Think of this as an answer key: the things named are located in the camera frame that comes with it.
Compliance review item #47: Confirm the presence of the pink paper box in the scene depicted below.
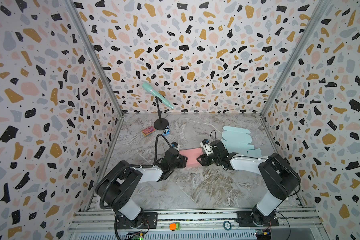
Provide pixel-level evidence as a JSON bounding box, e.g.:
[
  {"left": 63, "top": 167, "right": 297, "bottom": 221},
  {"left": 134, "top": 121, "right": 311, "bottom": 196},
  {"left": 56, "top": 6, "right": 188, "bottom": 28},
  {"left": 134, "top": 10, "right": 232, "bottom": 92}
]
[{"left": 180, "top": 148, "right": 204, "bottom": 168}]

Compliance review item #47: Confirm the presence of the mint paper box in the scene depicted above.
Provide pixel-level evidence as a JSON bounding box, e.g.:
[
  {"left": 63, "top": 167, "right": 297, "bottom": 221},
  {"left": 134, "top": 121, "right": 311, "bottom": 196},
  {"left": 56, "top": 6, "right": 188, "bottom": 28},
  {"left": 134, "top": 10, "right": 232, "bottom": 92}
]
[{"left": 222, "top": 126, "right": 262, "bottom": 158}]

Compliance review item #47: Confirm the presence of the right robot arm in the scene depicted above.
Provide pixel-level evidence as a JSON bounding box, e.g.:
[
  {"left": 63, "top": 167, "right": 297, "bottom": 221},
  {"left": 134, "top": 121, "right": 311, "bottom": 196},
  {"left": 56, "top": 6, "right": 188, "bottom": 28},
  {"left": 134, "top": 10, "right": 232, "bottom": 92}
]
[{"left": 197, "top": 139, "right": 301, "bottom": 226}]

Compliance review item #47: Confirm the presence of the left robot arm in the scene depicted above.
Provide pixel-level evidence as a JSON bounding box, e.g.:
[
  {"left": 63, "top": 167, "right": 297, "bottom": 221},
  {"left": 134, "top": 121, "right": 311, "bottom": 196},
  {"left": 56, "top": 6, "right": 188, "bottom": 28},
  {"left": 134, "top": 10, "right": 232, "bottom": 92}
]
[{"left": 96, "top": 148, "right": 188, "bottom": 228}]

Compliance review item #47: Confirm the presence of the small pink card box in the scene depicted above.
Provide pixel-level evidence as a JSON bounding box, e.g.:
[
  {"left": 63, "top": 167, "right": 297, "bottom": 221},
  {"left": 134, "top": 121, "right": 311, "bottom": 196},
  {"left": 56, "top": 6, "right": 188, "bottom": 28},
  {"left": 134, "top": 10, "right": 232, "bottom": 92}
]
[{"left": 142, "top": 126, "right": 156, "bottom": 137}]

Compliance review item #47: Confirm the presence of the small blue toy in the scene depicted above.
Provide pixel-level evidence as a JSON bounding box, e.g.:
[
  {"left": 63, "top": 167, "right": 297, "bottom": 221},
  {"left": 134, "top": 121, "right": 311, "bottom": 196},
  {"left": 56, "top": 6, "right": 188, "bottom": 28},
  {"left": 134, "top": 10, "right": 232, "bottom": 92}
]
[{"left": 163, "top": 126, "right": 171, "bottom": 136}]

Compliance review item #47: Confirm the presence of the black microphone stand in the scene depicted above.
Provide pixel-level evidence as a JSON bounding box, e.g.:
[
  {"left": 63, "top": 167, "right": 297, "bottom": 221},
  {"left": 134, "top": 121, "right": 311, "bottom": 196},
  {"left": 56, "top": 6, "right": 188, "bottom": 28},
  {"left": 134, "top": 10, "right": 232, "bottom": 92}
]
[{"left": 154, "top": 97, "right": 169, "bottom": 131}]

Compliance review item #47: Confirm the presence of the orange button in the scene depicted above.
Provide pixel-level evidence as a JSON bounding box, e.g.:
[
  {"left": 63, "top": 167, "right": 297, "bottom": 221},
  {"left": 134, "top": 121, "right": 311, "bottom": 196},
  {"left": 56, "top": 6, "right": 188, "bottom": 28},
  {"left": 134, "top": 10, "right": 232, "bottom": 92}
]
[{"left": 169, "top": 222, "right": 181, "bottom": 231}]

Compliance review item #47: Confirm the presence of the mint green microphone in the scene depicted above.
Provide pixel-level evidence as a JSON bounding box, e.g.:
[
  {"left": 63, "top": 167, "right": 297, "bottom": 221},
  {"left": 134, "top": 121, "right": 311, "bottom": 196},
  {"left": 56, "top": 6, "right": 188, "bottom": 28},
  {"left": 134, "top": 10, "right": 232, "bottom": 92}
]
[{"left": 142, "top": 83, "right": 175, "bottom": 110}]

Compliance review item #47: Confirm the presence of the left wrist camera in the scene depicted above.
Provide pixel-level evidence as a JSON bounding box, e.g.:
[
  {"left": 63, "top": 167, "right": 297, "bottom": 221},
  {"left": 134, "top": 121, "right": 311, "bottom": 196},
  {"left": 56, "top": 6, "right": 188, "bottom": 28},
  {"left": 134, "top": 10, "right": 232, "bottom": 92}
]
[{"left": 171, "top": 142, "right": 180, "bottom": 151}]

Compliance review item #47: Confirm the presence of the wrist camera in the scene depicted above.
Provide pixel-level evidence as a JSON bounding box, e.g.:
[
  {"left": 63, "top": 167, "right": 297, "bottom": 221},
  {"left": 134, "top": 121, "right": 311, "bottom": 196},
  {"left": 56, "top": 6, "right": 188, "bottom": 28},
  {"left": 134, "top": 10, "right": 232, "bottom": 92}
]
[
  {"left": 171, "top": 142, "right": 180, "bottom": 151},
  {"left": 200, "top": 139, "right": 214, "bottom": 156}
]

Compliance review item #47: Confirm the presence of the black corrugated cable hose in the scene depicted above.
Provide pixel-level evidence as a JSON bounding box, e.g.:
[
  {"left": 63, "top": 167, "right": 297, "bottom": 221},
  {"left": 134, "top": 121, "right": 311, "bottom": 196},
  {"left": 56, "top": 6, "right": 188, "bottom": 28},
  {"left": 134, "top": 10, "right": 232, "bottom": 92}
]
[{"left": 98, "top": 133, "right": 172, "bottom": 210}]

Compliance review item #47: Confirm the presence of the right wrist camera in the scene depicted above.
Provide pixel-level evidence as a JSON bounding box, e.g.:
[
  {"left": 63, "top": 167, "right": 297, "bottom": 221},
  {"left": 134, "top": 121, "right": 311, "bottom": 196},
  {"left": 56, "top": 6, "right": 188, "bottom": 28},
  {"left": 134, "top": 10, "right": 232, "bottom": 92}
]
[{"left": 200, "top": 139, "right": 214, "bottom": 156}]

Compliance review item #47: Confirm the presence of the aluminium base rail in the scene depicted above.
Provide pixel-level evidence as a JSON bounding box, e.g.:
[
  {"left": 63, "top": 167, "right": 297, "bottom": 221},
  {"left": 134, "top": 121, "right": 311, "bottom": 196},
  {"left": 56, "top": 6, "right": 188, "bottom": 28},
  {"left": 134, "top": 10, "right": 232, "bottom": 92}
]
[{"left": 68, "top": 208, "right": 329, "bottom": 240}]

